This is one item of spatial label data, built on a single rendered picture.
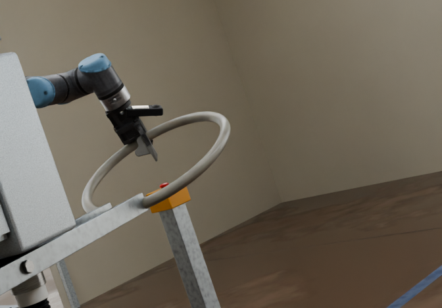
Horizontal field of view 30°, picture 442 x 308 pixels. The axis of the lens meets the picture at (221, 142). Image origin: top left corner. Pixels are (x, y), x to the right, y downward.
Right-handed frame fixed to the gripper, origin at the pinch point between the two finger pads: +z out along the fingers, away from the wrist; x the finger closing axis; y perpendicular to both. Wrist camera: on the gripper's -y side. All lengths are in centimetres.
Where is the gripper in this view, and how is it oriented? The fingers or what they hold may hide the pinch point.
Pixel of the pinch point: (156, 152)
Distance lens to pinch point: 265.0
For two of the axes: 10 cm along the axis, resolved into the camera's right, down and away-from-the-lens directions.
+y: -8.7, 5.0, 0.1
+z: 4.6, 8.0, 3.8
